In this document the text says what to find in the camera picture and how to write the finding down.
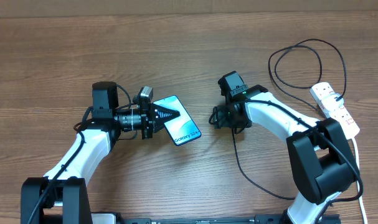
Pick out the white charger plug adapter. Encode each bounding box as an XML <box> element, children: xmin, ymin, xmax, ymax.
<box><xmin>320</xmin><ymin>93</ymin><xmax>344</xmax><ymax>113</ymax></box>

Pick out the black USB charging cable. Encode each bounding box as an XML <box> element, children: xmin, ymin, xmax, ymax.
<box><xmin>230</xmin><ymin>38</ymin><xmax>347</xmax><ymax>200</ymax></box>

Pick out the white power strip cord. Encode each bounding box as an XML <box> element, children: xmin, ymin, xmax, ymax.
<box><xmin>351</xmin><ymin>137</ymin><xmax>368</xmax><ymax>224</ymax></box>

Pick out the blue Galaxy smartphone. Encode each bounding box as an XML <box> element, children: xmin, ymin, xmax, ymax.
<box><xmin>153</xmin><ymin>95</ymin><xmax>201</xmax><ymax>146</ymax></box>

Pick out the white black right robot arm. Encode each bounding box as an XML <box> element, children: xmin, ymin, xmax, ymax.
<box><xmin>209</xmin><ymin>72</ymin><xmax>362</xmax><ymax>223</ymax></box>

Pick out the white power strip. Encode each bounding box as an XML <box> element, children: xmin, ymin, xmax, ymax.
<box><xmin>309</xmin><ymin>82</ymin><xmax>360</xmax><ymax>139</ymax></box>

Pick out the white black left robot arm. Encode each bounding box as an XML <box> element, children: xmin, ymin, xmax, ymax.
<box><xmin>21</xmin><ymin>82</ymin><xmax>181</xmax><ymax>223</ymax></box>

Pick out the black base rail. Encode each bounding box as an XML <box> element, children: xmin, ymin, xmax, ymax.
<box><xmin>88</xmin><ymin>212</ymin><xmax>342</xmax><ymax>224</ymax></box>

